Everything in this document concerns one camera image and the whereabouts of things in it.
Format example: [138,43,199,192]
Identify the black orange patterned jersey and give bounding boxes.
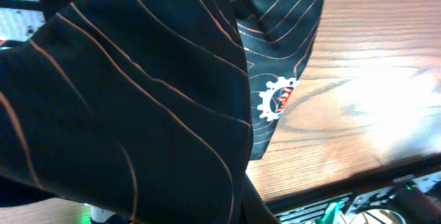
[1,0,325,224]

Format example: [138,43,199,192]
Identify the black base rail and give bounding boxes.
[267,154,440,223]

